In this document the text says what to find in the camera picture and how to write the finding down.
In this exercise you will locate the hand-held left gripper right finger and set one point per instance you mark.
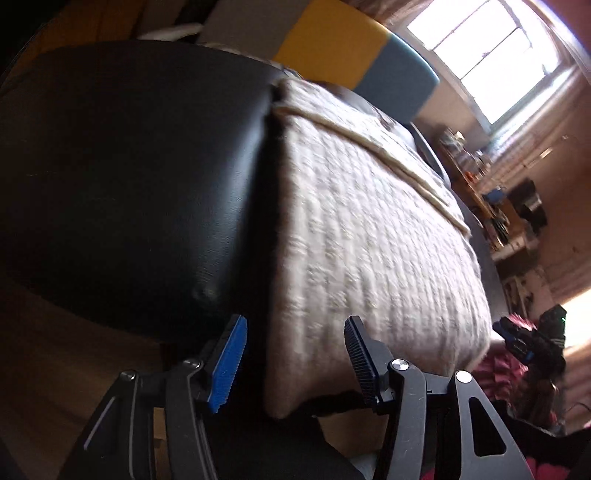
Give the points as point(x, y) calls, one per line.
point(364, 364)

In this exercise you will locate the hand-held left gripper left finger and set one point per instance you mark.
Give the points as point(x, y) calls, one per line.
point(226, 364)

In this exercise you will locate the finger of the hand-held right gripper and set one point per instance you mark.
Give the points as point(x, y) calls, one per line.
point(517, 337)

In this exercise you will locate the cream knitted sweater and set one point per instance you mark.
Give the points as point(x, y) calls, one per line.
point(369, 254)

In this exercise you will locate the black television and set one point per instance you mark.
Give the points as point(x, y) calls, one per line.
point(528, 203)

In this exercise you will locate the blue folding chair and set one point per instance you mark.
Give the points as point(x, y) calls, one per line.
point(494, 194)

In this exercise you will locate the wooden side table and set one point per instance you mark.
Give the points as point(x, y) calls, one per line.
point(471, 194)

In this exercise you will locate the group of white bottles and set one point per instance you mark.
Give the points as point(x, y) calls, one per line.
point(461, 154)

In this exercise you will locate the beige patterned curtain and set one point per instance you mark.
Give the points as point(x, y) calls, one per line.
point(526, 143)

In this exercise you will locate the large window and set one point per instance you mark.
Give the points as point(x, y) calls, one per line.
point(489, 55)

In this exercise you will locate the grey yellow blue sofa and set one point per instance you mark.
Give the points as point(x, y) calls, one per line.
point(332, 46)

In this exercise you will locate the white pillow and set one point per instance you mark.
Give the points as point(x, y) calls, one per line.
point(171, 32)

